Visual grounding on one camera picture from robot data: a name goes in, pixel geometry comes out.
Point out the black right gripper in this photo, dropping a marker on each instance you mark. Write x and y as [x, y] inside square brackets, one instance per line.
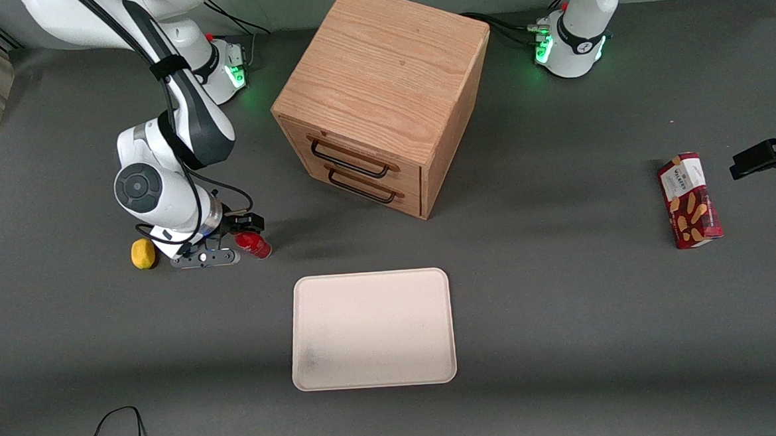
[231, 225]

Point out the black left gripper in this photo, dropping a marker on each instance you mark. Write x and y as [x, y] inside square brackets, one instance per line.
[759, 157]

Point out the red coke bottle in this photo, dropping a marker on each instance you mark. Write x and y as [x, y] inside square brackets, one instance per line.
[255, 245]

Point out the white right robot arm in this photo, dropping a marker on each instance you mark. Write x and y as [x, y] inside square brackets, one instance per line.
[161, 190]

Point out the beige plastic tray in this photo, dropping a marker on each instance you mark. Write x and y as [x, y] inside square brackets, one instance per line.
[372, 328]

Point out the red cookie box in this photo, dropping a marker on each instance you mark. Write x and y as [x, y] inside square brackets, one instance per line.
[691, 202]

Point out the yellow lemon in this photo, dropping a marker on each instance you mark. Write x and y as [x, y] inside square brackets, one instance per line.
[141, 254]

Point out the wooden two-drawer cabinet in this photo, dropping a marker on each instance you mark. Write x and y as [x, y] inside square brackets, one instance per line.
[380, 72]

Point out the grey table mat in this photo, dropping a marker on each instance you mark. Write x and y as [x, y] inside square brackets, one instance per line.
[567, 335]

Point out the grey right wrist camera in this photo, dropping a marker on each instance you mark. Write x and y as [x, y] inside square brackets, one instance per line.
[204, 258]

